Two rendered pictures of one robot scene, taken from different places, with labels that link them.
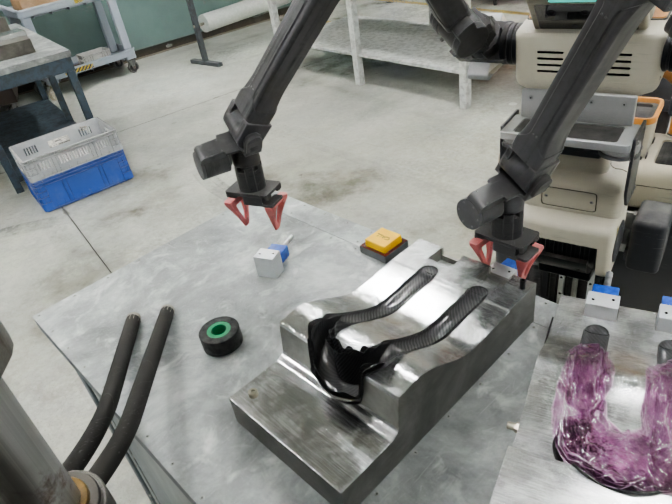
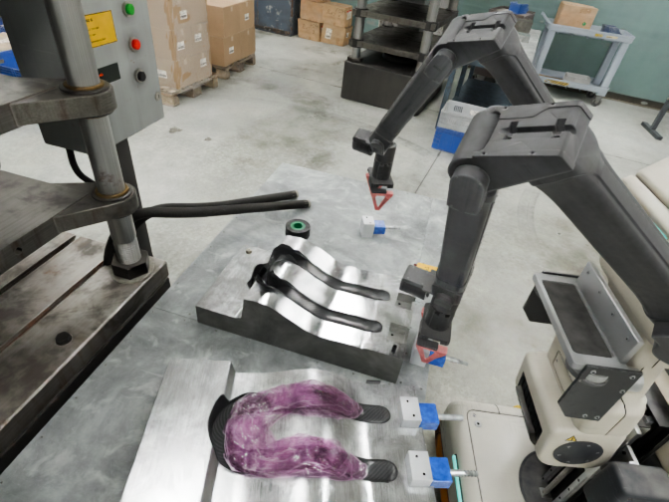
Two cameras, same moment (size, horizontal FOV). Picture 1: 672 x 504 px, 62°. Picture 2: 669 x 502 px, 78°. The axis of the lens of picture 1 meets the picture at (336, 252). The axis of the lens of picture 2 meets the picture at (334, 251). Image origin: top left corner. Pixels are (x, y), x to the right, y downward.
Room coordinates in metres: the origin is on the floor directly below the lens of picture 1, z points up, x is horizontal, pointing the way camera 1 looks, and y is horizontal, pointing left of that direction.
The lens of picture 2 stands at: (0.25, -0.67, 1.61)
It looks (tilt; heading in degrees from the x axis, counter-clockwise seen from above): 38 degrees down; 51
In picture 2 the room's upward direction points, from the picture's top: 8 degrees clockwise
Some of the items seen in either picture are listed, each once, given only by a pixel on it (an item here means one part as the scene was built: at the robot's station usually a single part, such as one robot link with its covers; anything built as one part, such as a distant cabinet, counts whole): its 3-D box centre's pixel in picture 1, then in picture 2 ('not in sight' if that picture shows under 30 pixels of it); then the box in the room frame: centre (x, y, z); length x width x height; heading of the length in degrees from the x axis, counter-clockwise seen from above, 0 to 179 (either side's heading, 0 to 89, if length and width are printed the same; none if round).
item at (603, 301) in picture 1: (604, 294); (430, 416); (0.73, -0.46, 0.86); 0.13 x 0.05 x 0.05; 146
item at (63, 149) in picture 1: (66, 148); (474, 120); (3.57, 1.63, 0.28); 0.61 x 0.41 x 0.15; 121
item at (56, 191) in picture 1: (77, 172); (468, 137); (3.58, 1.63, 0.11); 0.61 x 0.41 x 0.22; 121
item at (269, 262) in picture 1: (278, 251); (380, 227); (1.09, 0.13, 0.83); 0.13 x 0.05 x 0.05; 151
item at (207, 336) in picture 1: (220, 336); (298, 229); (0.84, 0.25, 0.82); 0.08 x 0.08 x 0.04
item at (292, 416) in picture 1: (389, 341); (312, 295); (0.69, -0.06, 0.87); 0.50 x 0.26 x 0.14; 129
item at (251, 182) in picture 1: (250, 178); (381, 169); (1.06, 0.15, 1.04); 0.10 x 0.07 x 0.07; 61
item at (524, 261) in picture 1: (517, 259); (430, 345); (0.84, -0.34, 0.88); 0.07 x 0.07 x 0.09; 39
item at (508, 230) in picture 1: (506, 223); (439, 315); (0.86, -0.32, 0.96); 0.10 x 0.07 x 0.07; 39
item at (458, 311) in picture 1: (397, 317); (318, 285); (0.70, -0.08, 0.92); 0.35 x 0.16 x 0.09; 129
